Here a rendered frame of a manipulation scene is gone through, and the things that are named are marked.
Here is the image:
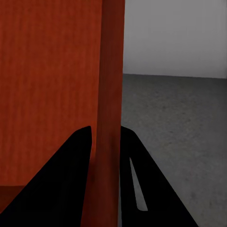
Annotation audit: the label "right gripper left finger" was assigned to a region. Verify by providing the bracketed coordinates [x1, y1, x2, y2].
[0, 126, 92, 227]

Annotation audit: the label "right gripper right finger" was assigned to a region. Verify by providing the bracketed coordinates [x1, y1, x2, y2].
[120, 126, 198, 227]

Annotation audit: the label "storage box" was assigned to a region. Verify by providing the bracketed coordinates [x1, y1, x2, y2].
[0, 0, 125, 227]

